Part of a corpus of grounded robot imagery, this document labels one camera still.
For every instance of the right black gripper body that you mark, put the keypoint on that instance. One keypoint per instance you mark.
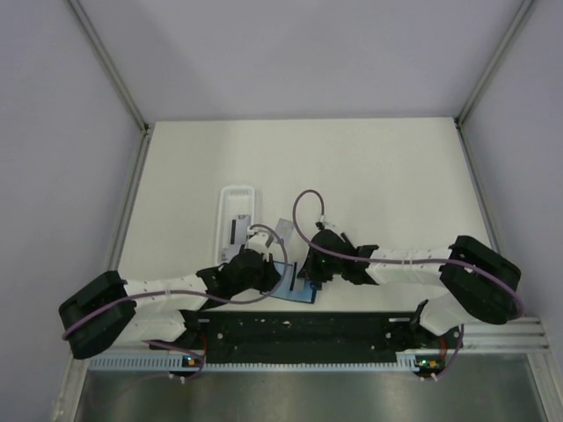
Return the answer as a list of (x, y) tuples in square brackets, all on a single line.
[(319, 271)]

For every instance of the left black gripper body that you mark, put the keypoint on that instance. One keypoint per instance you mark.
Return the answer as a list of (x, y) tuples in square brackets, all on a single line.
[(261, 281)]

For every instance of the blue card holder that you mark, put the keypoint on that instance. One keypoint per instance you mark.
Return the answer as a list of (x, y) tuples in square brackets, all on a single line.
[(305, 293)]

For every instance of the white plastic basket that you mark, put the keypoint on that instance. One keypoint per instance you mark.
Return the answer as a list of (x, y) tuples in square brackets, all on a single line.
[(236, 211)]

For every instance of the silver card black stripe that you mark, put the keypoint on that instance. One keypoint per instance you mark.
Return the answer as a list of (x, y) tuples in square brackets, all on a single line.
[(293, 283)]

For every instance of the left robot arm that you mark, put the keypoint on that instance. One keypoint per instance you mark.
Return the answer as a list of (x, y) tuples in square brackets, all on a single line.
[(110, 310)]

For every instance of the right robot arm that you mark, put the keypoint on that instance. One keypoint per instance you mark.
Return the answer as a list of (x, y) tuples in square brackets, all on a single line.
[(478, 283)]

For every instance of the lower cards in basket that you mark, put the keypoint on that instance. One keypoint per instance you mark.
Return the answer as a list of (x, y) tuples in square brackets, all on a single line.
[(229, 252)]

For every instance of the cards in basket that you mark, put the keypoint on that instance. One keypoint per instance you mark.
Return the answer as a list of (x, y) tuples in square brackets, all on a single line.
[(229, 252), (238, 228)]

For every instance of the upper cards in basket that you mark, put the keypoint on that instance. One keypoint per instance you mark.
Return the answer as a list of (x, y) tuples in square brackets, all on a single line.
[(238, 228)]

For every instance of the diamond print silver card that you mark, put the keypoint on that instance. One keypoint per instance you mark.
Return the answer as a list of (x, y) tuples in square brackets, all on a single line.
[(284, 229)]

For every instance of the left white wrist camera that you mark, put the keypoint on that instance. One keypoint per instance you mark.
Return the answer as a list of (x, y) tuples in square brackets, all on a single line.
[(261, 241)]

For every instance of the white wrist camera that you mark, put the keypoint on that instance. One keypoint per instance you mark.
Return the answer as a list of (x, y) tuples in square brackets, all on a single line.
[(261, 241), (323, 223)]

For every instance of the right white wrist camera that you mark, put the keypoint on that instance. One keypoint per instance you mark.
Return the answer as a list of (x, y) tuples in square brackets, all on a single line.
[(323, 223)]

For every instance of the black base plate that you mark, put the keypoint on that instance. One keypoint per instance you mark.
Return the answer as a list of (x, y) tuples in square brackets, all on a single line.
[(306, 337)]

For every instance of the grey slotted cable duct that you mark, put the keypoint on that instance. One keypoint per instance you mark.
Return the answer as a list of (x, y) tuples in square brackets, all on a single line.
[(177, 363)]

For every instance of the left aluminium frame post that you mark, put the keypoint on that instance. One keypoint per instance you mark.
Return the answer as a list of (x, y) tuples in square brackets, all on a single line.
[(113, 75)]

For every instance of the aluminium frame post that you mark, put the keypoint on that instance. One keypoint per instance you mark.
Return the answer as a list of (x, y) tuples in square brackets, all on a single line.
[(113, 75), (496, 59)]

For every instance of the right aluminium frame post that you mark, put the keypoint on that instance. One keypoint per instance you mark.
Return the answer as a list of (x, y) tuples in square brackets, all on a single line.
[(496, 59)]

